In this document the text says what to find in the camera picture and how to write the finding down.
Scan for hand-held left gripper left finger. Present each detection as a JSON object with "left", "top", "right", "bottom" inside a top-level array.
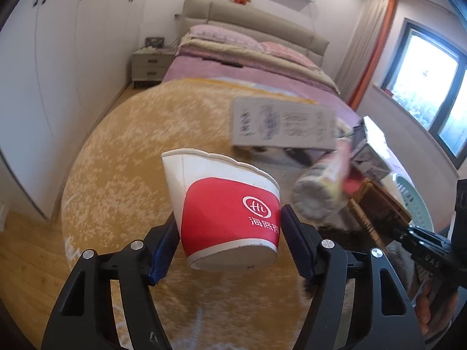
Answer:
[{"left": 42, "top": 211, "right": 180, "bottom": 350}]

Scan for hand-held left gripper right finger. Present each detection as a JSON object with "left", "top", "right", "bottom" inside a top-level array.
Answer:
[{"left": 280, "top": 204, "right": 426, "bottom": 350}]

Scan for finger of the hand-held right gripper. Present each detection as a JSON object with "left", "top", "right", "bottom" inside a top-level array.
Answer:
[{"left": 392, "top": 225, "right": 454, "bottom": 253}]

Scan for pale green plastic basket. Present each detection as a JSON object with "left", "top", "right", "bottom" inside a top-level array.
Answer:
[{"left": 392, "top": 173, "right": 435, "bottom": 235}]

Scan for red and white paper cup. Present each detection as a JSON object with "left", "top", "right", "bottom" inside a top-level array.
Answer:
[{"left": 161, "top": 148, "right": 281, "bottom": 272}]

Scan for person's right hand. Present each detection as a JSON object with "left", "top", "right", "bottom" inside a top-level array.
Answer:
[{"left": 415, "top": 282, "right": 436, "bottom": 335}]

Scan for white plastic bottle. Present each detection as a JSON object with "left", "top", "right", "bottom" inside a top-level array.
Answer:
[{"left": 292, "top": 140, "right": 353, "bottom": 221}]

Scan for small grey printed carton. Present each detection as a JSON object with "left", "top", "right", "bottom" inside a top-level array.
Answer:
[{"left": 350, "top": 116, "right": 392, "bottom": 181}]

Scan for grey printed flat cardboard box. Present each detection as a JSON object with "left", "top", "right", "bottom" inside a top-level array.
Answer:
[{"left": 231, "top": 97, "right": 337, "bottom": 151}]

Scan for dark framed window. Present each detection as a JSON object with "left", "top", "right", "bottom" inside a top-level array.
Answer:
[{"left": 380, "top": 22, "right": 467, "bottom": 170}]

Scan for bed with purple cover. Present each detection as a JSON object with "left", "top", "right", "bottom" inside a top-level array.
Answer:
[{"left": 162, "top": 25, "right": 363, "bottom": 125}]

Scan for orange curtain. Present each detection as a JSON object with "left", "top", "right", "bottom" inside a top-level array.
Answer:
[{"left": 348, "top": 0, "right": 398, "bottom": 107}]

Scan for grey nightstand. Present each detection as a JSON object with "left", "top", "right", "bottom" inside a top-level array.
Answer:
[{"left": 131, "top": 47, "right": 176, "bottom": 83}]

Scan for pink pillow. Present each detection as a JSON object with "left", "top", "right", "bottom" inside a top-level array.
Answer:
[{"left": 260, "top": 41, "right": 319, "bottom": 69}]

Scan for white wardrobe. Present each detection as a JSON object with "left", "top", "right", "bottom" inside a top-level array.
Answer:
[{"left": 0, "top": 0, "right": 147, "bottom": 220}]

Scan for grey curtain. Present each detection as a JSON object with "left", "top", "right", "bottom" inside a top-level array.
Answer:
[{"left": 335, "top": 0, "right": 392, "bottom": 97}]

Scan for mauve patterned pillow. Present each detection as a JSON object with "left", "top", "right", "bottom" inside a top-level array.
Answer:
[{"left": 186, "top": 25, "right": 262, "bottom": 51}]

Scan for beige padded headboard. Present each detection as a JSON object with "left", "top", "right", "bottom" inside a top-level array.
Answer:
[{"left": 181, "top": 0, "right": 330, "bottom": 69}]

